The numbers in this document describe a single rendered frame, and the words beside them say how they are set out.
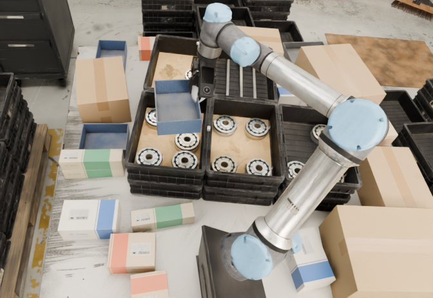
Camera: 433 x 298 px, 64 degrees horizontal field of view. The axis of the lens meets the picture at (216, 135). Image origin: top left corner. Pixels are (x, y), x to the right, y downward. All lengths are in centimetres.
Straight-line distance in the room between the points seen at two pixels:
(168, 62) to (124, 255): 98
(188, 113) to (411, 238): 91
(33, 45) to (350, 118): 227
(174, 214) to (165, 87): 49
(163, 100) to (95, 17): 246
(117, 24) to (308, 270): 286
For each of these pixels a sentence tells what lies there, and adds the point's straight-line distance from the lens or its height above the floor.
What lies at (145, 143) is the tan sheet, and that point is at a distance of 147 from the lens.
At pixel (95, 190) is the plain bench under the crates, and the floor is 70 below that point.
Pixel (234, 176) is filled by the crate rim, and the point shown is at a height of 93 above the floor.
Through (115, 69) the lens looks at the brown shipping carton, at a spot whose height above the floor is 86.
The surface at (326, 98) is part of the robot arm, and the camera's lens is 99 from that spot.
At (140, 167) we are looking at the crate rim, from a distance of 129.
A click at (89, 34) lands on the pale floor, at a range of 348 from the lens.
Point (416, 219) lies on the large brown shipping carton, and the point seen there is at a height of 90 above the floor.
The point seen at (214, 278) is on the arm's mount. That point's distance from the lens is 107.
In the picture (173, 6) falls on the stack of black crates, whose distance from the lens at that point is 284.
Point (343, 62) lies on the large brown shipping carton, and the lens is 197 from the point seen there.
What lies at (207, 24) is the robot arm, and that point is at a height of 144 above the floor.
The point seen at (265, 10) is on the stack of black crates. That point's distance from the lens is 299.
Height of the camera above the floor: 201
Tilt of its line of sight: 51 degrees down
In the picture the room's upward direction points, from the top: 10 degrees clockwise
